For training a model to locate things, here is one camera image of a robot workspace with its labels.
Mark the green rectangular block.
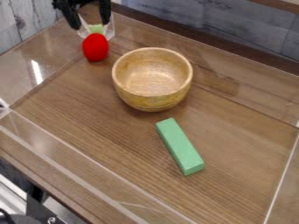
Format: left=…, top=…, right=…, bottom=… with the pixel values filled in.
left=154, top=118, right=205, bottom=176

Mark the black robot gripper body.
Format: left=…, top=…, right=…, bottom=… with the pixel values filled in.
left=51, top=0, right=110, bottom=9

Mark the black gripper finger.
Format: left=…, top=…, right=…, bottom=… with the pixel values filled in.
left=61, top=5, right=81, bottom=31
left=98, top=0, right=110, bottom=25

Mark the light wooden bowl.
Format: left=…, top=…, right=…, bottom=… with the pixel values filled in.
left=111, top=47, right=193, bottom=112

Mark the clear acrylic tray enclosure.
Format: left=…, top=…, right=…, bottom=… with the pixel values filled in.
left=0, top=8, right=299, bottom=224

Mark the black stand base with cable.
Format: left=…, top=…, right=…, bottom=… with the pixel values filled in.
left=0, top=175, right=62, bottom=224

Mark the red plush fruit green stem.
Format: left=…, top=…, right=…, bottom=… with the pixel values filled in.
left=81, top=24, right=107, bottom=62

